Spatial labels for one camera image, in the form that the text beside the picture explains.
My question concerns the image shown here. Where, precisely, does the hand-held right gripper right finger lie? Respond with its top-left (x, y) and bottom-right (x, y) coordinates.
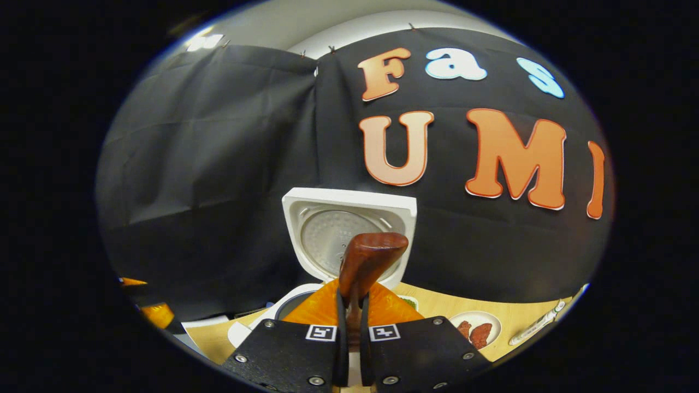
top-left (358, 281), bottom-right (492, 393)

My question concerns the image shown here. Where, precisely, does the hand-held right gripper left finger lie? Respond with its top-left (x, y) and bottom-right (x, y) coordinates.
top-left (221, 278), bottom-right (350, 393)

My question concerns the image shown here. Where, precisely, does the brown wooden spoon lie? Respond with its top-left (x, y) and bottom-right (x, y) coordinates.
top-left (339, 233), bottom-right (409, 350)

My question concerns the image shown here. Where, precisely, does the white rice cooker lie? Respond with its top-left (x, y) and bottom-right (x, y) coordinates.
top-left (228, 187), bottom-right (418, 350)

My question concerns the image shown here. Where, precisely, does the white flat sheet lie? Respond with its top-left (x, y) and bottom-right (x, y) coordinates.
top-left (181, 315), bottom-right (230, 329)

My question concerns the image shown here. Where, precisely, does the white round plate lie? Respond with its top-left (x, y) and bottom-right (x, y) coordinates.
top-left (449, 311), bottom-right (502, 350)

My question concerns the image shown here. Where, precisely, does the white green drink bottle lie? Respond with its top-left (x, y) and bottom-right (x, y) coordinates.
top-left (509, 300), bottom-right (566, 346)

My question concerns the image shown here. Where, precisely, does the ceiling light panel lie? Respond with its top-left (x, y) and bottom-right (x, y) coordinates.
top-left (186, 34), bottom-right (224, 52)

